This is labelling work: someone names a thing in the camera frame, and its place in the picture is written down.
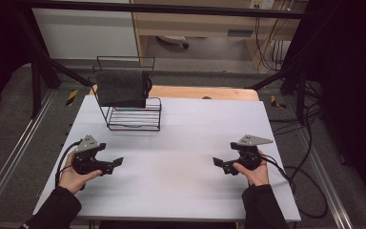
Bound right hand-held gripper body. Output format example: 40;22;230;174
223;134;275;177

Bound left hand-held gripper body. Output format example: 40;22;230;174
71;134;114;177

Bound black wire rack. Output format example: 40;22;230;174
91;55;163;133

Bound dark grey towel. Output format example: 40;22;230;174
93;69;153;110

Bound person's right hand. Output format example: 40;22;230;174
233;150;271;188

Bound person's left hand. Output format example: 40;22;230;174
57;150;104;196

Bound white table board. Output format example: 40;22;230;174
32;94;302;223

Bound wooden table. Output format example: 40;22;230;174
89;83;261;102

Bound white cabinet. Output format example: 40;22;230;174
30;7;140;62

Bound white chair base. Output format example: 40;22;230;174
155;34;191;50

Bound light wooden desk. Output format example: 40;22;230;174
129;0;310;74

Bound white power strip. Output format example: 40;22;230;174
248;0;276;10

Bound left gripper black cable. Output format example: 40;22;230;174
54;141;82;189

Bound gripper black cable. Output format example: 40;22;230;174
260;108;329;219
54;141;82;189

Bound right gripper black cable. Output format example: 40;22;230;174
260;108;329;219

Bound aluminium rail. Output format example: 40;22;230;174
0;90;57;218
294;125;355;229

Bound black floor cables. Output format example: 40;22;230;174
268;80;325;136

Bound hanging cables bundle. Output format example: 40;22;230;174
254;16;293;73

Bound black metal frame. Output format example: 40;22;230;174
10;0;318;122

